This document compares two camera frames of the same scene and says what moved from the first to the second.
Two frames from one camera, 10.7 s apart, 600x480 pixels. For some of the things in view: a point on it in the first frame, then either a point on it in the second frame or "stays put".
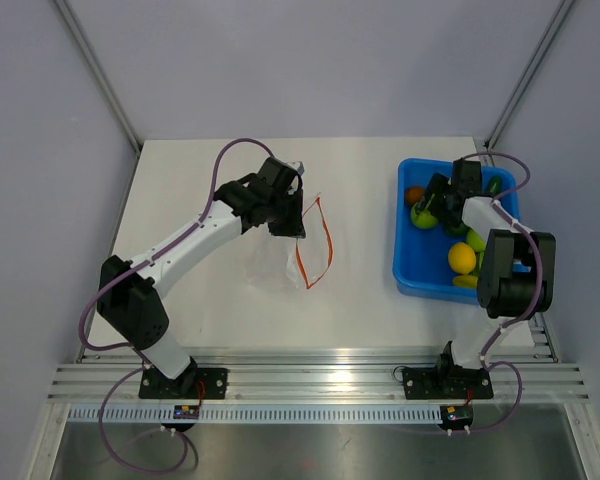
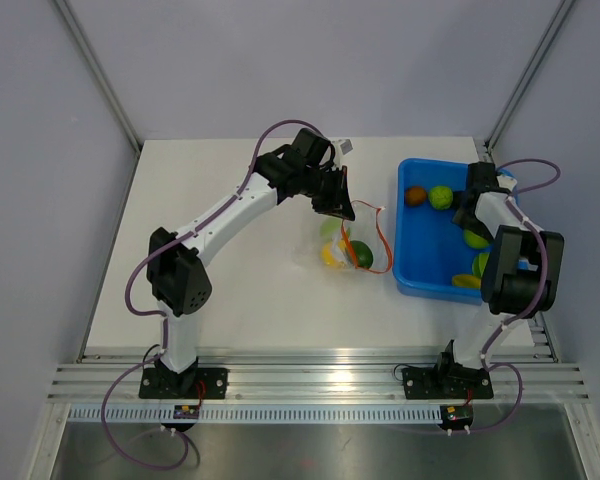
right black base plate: x=447 y=383 stays put
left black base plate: x=192 y=383 stays put
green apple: x=424 y=220 → x=331 y=228
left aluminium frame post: x=95 y=64 stays put
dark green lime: x=460 y=231 → x=363 y=254
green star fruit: x=481 y=257 stays put
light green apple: x=475 y=241 stays put
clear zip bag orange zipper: x=310 y=255 → x=361 y=243
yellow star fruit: x=465 y=281 stays put
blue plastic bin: x=421 y=263 stays put
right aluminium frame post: x=526 y=78 stays put
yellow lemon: x=462 y=258 → x=332 y=253
